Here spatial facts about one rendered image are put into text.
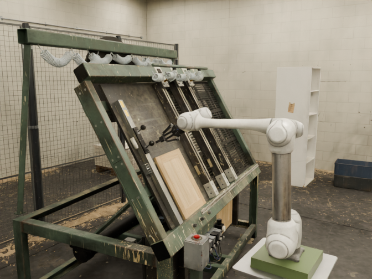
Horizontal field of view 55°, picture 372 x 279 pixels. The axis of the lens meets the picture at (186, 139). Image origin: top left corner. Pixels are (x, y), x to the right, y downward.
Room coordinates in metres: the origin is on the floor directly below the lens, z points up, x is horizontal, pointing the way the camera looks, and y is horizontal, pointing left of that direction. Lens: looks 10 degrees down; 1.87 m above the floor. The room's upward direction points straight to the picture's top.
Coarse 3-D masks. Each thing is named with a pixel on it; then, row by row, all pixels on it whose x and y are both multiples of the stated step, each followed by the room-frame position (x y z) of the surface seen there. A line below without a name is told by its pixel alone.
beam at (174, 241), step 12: (204, 204) 2.64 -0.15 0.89; (216, 204) 2.75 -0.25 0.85; (192, 216) 2.38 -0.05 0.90; (204, 216) 2.51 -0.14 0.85; (180, 228) 2.21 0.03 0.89; (192, 228) 2.31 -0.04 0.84; (168, 240) 2.04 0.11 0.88; (180, 240) 2.14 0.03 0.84; (156, 252) 2.03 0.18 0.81; (168, 252) 1.99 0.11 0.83
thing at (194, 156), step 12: (156, 72) 3.00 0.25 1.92; (156, 84) 3.02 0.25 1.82; (168, 84) 3.04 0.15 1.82; (168, 96) 3.02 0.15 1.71; (168, 108) 2.97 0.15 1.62; (192, 144) 2.92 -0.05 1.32; (192, 156) 2.88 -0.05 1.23; (204, 168) 2.87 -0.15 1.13; (204, 180) 2.83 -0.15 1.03; (216, 192) 2.81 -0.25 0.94
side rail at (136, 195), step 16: (80, 96) 2.27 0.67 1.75; (96, 96) 2.26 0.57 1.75; (96, 112) 2.22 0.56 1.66; (96, 128) 2.22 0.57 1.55; (112, 128) 2.21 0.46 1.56; (112, 144) 2.17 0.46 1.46; (112, 160) 2.16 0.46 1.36; (128, 160) 2.16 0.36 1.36; (128, 176) 2.12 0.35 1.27; (128, 192) 2.12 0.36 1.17; (144, 192) 2.12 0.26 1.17; (144, 208) 2.07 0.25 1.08; (144, 224) 2.07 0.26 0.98; (160, 224) 2.07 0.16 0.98
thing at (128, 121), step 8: (120, 104) 2.44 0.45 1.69; (120, 112) 2.44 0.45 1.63; (128, 112) 2.47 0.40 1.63; (128, 120) 2.42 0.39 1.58; (128, 128) 2.41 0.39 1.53; (144, 160) 2.35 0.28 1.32; (152, 168) 2.33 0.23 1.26; (152, 176) 2.33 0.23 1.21; (160, 176) 2.36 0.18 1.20; (160, 184) 2.30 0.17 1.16; (160, 192) 2.30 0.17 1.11; (168, 200) 2.28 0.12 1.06; (168, 208) 2.28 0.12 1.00; (176, 208) 2.30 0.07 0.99; (176, 216) 2.25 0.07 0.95; (176, 224) 2.25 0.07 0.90
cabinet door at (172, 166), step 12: (168, 156) 2.62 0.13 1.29; (180, 156) 2.76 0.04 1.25; (168, 168) 2.53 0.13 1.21; (180, 168) 2.67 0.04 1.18; (168, 180) 2.44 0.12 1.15; (180, 180) 2.58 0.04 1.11; (192, 180) 2.70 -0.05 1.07; (180, 192) 2.49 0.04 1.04; (192, 192) 2.62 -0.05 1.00; (180, 204) 2.41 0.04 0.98; (192, 204) 2.52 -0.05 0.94
